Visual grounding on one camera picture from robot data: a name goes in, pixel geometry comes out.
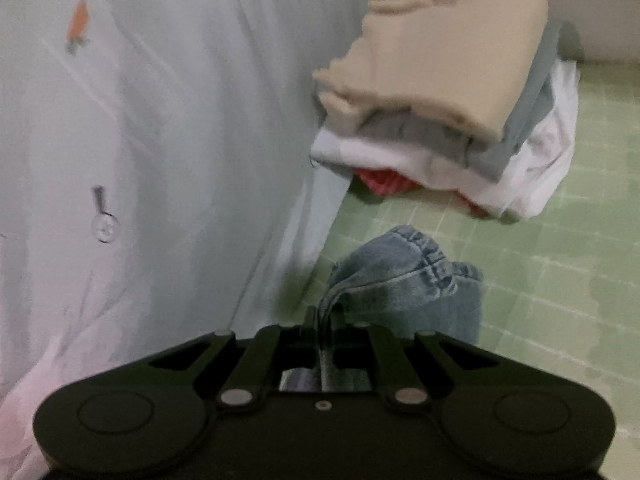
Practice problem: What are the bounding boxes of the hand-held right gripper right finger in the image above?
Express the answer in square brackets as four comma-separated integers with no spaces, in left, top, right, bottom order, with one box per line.
[330,309,502,409]

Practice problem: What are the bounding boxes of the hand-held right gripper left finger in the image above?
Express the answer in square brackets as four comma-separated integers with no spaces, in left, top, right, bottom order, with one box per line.
[145,305,321,410]

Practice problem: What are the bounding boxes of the blue denim pants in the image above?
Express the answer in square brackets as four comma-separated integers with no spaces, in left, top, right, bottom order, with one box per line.
[280,225,485,393]

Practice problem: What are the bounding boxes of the red folded garment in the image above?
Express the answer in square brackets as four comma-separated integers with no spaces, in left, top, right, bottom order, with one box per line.
[353,168,491,219]

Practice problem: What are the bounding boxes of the green grid bed sheet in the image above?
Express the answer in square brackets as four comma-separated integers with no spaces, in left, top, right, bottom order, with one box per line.
[272,60,640,441]

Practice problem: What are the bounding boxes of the white folded garment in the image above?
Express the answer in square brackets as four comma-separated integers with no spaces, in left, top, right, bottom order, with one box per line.
[310,59,581,220]

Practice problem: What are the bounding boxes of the pale blue printed quilt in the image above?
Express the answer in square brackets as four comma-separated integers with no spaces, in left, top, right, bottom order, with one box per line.
[0,0,401,466]

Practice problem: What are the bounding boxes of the pale grey folded garment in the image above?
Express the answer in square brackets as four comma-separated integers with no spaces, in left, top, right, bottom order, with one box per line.
[350,20,563,184]

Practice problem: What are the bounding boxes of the beige folded garment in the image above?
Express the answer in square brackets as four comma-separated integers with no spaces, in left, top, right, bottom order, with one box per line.
[312,0,550,144]

